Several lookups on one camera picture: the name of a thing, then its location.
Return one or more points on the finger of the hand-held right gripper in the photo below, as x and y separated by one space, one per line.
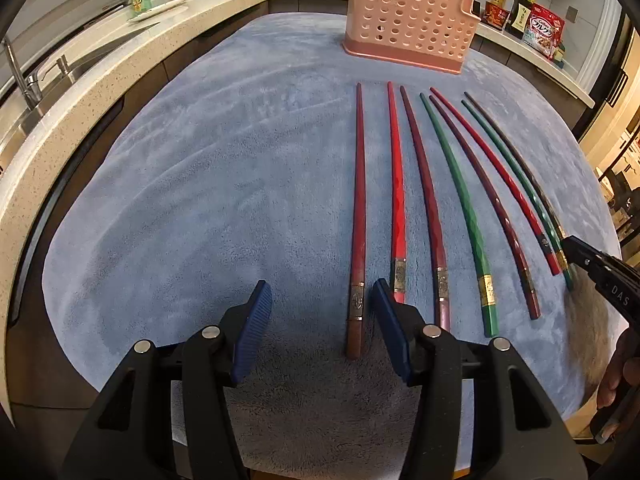
580 251

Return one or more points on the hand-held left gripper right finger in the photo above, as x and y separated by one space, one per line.
392 330

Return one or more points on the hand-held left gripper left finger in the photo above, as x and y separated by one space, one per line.
252 330

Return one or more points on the green chopstick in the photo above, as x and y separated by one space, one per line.
553 238
465 200

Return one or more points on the dark brown chopstick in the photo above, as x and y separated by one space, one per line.
556 225

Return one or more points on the red chopstick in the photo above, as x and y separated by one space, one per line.
544 242
396 185

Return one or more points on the maroon chopstick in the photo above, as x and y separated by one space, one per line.
425 200
509 235

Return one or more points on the dark red-brown chopstick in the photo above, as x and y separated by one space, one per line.
357 210

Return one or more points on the pink perforated plastic basket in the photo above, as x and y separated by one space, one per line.
400 20

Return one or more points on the person's right hand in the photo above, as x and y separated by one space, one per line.
620 375

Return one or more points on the blue plush mat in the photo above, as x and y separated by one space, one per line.
225 185

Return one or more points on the black framed glass door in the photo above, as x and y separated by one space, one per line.
620 85

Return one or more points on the red and white cereal bag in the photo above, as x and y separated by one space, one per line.
544 30

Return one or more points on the dark soy sauce bottle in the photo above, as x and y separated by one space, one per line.
519 17

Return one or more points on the red instant noodle cup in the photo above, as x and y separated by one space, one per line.
496 15

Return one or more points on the stainless steel sink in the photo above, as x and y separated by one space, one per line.
15 130

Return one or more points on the chrome soap dispenser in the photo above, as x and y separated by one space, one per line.
66 67

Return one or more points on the dark kitchen cabinet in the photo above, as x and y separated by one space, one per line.
310 5

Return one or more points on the chrome kitchen faucet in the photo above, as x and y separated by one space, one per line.
30 85

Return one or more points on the white dish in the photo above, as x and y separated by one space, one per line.
170 7

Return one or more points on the white window blind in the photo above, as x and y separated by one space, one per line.
65 10

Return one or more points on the wall outlet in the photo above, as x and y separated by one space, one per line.
573 14

